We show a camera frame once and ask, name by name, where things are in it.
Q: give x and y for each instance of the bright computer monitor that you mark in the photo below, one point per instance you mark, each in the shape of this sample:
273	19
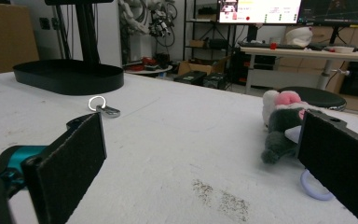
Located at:
261	12

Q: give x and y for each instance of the light wooden desk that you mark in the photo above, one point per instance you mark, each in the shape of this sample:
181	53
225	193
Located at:
292	53

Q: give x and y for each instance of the open cardboard box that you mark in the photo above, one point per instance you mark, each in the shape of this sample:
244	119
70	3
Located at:
195	67

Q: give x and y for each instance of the small red object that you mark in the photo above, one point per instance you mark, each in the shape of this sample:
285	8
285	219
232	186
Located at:
273	46

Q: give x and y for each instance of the grey white pink plush toy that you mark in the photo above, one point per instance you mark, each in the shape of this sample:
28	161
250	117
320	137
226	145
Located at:
282	124

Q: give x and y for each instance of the black box with green label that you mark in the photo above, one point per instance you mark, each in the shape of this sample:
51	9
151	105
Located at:
189	77

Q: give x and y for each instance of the dark computer monitor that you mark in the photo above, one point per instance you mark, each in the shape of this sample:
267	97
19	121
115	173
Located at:
338	12

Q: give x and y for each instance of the white cap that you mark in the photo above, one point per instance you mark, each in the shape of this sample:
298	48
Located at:
298	37

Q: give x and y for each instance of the black cabinet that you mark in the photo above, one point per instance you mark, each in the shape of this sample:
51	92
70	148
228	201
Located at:
239	65

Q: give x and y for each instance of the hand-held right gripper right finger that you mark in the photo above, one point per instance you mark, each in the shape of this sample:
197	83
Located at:
338	161

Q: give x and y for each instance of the black metal shelf rack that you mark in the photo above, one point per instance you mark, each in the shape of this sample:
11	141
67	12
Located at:
185	31

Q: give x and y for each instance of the black keyboard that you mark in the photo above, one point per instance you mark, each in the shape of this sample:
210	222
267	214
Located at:
261	45

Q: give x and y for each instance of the black metal stand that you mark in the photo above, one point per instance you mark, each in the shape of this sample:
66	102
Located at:
87	37

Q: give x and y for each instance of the round white table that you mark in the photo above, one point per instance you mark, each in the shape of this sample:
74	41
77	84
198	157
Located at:
155	71

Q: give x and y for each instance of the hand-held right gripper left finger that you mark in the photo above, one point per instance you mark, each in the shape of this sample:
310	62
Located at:
65	168

